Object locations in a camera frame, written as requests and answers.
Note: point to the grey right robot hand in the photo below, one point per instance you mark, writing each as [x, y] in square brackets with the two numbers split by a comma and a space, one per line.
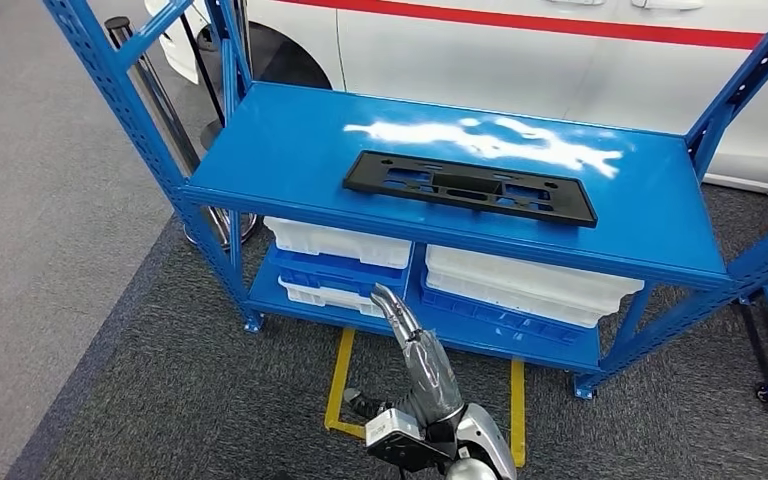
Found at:
[434, 378]

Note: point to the black plastic plate bracket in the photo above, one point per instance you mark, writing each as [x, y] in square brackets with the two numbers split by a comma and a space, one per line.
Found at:
[367, 175]

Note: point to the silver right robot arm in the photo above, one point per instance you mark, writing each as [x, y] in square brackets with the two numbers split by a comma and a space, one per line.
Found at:
[483, 437]

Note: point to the yellow floor tape square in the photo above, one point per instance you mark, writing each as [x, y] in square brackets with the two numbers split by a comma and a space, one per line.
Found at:
[338, 378]

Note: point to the white car with red stripe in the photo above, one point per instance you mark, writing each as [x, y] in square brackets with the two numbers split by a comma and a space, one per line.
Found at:
[490, 60]

